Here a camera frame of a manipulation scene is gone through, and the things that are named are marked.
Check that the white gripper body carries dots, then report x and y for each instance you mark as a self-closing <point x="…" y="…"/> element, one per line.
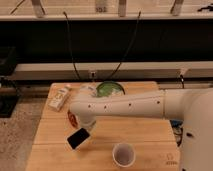
<point x="88" y="126"/>

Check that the black rectangular eraser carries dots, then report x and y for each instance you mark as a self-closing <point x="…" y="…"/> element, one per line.
<point x="78" y="138"/>

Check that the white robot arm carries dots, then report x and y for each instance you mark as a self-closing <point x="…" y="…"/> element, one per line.
<point x="193" y="106"/>

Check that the green bowl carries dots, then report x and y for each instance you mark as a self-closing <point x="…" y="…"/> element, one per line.
<point x="109" y="89"/>

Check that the black box at left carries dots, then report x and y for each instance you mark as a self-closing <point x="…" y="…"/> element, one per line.
<point x="8" y="60"/>

